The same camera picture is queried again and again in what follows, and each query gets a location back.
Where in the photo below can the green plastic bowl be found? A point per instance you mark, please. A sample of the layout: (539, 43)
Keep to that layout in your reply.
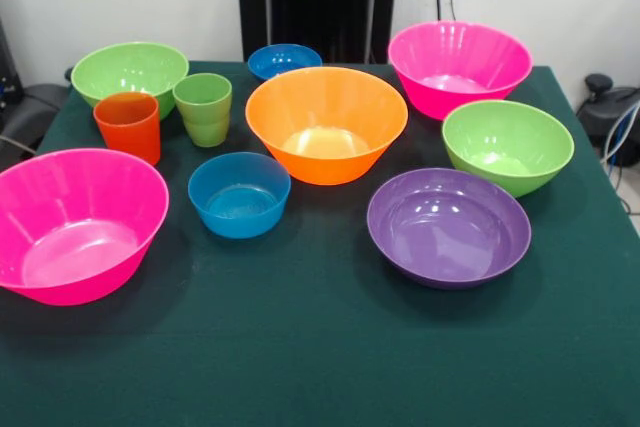
(130, 72)
(505, 142)

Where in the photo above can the dark green tablecloth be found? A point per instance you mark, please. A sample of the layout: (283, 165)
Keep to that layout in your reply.
(320, 347)

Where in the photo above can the green plastic cup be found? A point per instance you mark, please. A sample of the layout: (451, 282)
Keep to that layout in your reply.
(205, 122)

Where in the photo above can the orange plastic bowl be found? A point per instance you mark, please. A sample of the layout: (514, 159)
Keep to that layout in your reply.
(325, 112)

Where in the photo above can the translucent blue bowl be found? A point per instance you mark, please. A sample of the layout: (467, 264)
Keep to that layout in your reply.
(240, 222)

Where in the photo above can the orange-red plastic cup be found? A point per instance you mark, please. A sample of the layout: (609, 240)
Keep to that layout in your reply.
(132, 139)

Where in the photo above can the purple plastic bowl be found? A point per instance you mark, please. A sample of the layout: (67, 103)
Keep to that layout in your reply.
(450, 237)

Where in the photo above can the dark blue bowl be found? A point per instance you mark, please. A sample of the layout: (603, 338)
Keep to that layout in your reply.
(280, 59)

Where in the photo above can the pink plastic bowl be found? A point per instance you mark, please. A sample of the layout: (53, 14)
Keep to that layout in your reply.
(75, 247)
(450, 102)

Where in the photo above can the black equipment box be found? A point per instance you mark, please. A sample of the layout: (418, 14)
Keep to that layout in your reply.
(7, 67)

